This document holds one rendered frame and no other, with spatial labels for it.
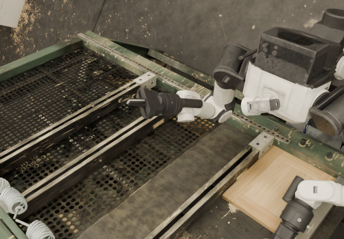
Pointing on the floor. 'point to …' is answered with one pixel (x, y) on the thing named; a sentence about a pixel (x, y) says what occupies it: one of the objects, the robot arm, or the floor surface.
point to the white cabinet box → (12, 1)
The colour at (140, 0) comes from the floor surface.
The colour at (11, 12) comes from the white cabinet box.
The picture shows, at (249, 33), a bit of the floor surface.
